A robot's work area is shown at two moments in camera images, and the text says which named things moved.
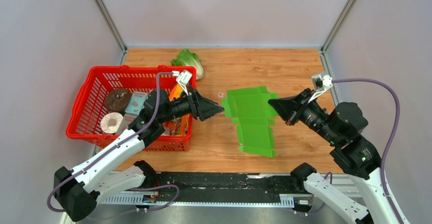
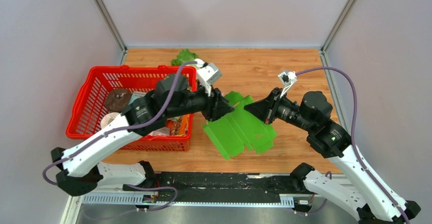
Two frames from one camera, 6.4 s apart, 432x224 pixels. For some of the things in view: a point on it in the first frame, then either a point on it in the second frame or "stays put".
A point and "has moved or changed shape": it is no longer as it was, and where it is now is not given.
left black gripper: (201, 107) → (217, 106)
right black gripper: (285, 107) → (265, 110)
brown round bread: (117, 100) stays put
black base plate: (224, 187) stays put
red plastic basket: (87, 107) stays put
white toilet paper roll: (111, 122) stays put
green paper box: (249, 109) has moved or changed shape
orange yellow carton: (178, 126) stays put
